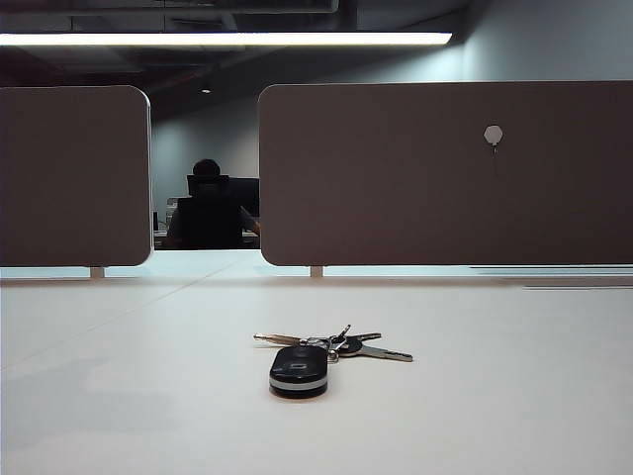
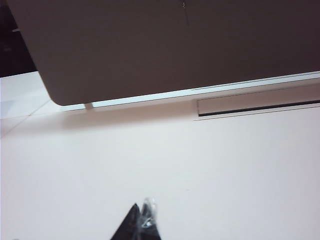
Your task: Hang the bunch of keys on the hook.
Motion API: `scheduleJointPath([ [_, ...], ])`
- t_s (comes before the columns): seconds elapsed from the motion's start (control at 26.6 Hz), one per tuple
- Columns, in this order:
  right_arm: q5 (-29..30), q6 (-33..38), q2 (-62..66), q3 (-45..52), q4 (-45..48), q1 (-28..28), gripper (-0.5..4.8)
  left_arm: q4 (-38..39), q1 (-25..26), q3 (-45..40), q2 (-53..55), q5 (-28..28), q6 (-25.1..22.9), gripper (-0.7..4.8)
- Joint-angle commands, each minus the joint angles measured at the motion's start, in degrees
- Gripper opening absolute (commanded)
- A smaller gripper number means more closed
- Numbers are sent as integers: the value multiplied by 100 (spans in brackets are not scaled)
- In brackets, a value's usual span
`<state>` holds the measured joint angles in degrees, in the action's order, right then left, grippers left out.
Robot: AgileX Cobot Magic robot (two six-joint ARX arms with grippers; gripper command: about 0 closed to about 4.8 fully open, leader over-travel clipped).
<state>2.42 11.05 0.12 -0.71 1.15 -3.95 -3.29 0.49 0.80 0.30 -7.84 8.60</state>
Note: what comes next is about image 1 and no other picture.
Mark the bunch of keys black fob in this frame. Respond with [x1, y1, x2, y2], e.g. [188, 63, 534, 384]
[252, 324, 414, 400]

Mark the white adhesive wall hook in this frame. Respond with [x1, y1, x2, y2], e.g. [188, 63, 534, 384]
[483, 124, 505, 157]

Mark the black office chair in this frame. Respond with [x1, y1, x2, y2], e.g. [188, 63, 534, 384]
[176, 173, 244, 250]

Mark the wide brown desk partition panel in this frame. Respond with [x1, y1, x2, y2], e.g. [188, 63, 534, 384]
[256, 80, 633, 267]

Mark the seated person in background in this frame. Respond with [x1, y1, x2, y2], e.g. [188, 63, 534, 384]
[164, 157, 262, 250]

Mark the narrow brown desk partition panel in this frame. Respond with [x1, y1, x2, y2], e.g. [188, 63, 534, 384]
[0, 84, 152, 268]

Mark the black computer monitor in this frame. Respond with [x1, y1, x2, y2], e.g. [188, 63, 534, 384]
[227, 177, 261, 230]

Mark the long linear ceiling light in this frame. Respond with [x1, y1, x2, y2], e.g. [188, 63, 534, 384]
[0, 32, 454, 48]

